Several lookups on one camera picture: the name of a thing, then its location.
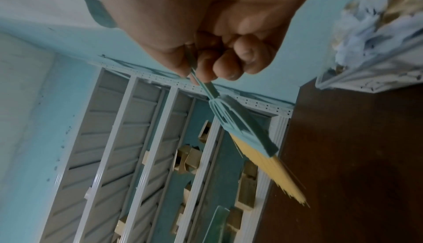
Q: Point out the clear plastic sheet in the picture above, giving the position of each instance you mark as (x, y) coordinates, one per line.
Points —
(220, 223)

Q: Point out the person's right hand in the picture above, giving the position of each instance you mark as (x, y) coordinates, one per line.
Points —
(185, 9)

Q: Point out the white metal shelf rack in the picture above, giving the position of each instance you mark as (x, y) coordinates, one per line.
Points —
(109, 158)

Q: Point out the teal broom with yellow bristles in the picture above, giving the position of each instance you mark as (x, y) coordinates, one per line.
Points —
(243, 129)

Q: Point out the group of brown cardboard boxes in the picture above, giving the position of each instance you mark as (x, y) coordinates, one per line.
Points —
(246, 187)

